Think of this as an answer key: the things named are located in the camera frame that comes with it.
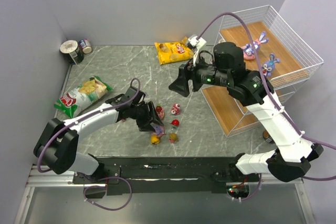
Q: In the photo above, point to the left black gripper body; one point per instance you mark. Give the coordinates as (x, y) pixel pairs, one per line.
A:
(143, 115)

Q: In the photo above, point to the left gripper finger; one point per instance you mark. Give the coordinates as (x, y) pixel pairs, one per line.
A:
(146, 124)
(154, 118)

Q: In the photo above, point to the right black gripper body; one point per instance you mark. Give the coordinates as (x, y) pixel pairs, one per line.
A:
(190, 76)

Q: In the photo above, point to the purple bunny with cupcake toy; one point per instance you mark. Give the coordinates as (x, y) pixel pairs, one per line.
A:
(269, 66)

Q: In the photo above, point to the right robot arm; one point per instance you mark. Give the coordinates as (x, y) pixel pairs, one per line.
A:
(291, 159)

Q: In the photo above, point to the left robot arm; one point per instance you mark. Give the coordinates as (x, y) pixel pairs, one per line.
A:
(58, 143)

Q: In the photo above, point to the Chobani yogurt cup behind shelf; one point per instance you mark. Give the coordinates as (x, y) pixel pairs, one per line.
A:
(222, 40)

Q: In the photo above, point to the pink bear strawberry donut toy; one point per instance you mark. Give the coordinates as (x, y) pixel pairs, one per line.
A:
(160, 112)

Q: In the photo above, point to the yellow duck toy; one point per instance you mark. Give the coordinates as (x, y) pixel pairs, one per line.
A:
(155, 139)

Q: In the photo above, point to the yellow Lays chips bag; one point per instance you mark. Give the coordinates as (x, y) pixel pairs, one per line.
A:
(170, 52)

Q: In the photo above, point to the green chips bag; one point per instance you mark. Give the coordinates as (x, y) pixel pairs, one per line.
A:
(83, 96)

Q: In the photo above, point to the small blue white cup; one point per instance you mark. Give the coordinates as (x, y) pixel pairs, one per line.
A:
(85, 46)

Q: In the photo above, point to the tin can front right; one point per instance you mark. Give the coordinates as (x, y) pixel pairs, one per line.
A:
(267, 138)

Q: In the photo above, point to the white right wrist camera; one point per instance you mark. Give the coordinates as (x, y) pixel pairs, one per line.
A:
(196, 45)

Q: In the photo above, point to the white wire wooden shelf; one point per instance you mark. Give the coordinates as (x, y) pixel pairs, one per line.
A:
(298, 63)

